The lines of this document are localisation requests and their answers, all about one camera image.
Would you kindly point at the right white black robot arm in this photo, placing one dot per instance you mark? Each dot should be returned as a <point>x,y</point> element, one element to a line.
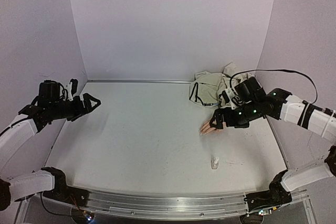
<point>283,105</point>

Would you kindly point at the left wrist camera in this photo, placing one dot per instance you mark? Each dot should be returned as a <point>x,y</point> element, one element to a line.
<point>71,89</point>

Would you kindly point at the aluminium front rail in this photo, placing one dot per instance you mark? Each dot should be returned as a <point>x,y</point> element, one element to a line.
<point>175,208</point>

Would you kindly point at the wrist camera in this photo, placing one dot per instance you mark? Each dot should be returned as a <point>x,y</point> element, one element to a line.
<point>226,98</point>
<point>71,89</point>

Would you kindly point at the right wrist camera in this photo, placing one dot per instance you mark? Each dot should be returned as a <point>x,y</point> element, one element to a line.
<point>226,98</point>

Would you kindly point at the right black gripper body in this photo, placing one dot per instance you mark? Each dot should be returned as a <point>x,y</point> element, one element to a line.
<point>223,118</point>

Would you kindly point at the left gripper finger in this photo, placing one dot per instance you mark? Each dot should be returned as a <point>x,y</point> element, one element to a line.
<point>90,102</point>
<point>75,116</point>

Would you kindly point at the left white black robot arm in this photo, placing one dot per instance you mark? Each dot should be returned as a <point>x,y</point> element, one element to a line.
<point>29,121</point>

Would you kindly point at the clear nail polish bottle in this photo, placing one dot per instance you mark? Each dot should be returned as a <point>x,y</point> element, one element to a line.
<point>214,162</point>

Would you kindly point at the beige jacket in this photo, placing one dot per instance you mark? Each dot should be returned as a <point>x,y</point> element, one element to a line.
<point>205,90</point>

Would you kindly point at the mannequin hand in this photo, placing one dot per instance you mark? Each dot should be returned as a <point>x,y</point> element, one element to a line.
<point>206,129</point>

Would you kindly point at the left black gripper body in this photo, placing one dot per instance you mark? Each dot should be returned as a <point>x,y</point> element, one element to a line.
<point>60,112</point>

